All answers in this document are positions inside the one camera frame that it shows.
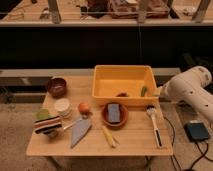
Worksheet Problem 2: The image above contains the blue sponge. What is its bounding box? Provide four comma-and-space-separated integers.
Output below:
107, 103, 120, 123

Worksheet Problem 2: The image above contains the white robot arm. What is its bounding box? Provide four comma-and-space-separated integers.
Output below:
153, 66, 213, 122

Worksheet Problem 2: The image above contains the purple bowl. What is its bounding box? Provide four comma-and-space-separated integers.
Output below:
46, 78, 67, 98

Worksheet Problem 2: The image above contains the striped bowl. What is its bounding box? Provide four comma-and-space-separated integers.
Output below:
34, 116, 62, 134

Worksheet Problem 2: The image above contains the dark red item in tub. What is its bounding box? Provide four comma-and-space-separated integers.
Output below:
116, 92, 128, 97

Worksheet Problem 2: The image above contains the yellow plastic tub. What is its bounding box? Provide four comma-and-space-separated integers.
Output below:
92, 65, 158, 106

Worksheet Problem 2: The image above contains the orange fruit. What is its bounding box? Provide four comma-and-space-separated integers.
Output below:
78, 102, 90, 114

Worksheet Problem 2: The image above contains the green vegetable in tub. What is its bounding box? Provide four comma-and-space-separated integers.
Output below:
141, 86, 148, 97

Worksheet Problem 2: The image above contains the white cup stack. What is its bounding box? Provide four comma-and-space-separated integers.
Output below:
54, 98, 71, 118

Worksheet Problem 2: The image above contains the wooden table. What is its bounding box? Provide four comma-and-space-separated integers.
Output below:
26, 76, 173, 157

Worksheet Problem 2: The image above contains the green cup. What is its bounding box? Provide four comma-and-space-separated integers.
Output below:
36, 109, 50, 121

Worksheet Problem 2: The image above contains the black foot pedal box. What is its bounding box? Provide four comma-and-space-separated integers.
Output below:
184, 122, 210, 142

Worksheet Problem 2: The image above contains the background wooden shelf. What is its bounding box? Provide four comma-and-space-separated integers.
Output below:
0, 0, 213, 27

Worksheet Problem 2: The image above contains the black cable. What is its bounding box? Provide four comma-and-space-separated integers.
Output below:
163, 116, 213, 171

